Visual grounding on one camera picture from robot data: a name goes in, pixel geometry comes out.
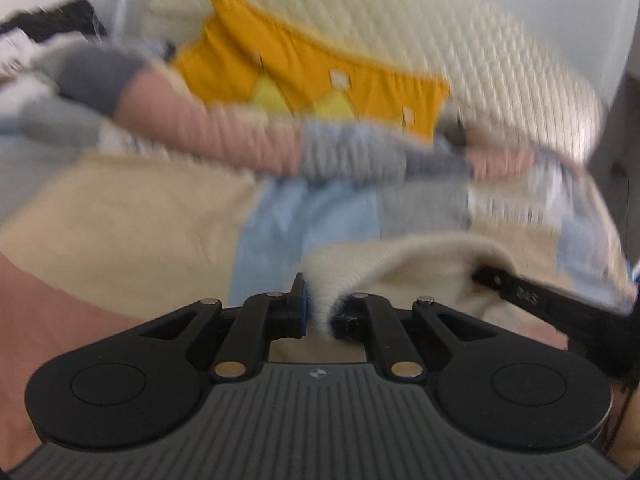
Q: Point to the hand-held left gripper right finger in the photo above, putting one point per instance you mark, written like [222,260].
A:
[352,322]

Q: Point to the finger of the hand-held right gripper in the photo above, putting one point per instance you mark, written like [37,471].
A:
[520,292]

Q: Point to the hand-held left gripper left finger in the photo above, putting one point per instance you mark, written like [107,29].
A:
[300,307]

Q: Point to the cream fluffy striped sweater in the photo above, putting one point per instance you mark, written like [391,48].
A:
[415,270]

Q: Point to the patchwork quilt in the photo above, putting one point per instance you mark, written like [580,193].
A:
[150,230]

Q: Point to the yellow crown print pillow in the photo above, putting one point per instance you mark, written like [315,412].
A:
[310,65]

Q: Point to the black knitted cloth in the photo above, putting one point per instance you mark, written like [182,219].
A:
[55,20]

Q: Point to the white crumpled cloth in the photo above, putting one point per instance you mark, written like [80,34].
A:
[15,52]

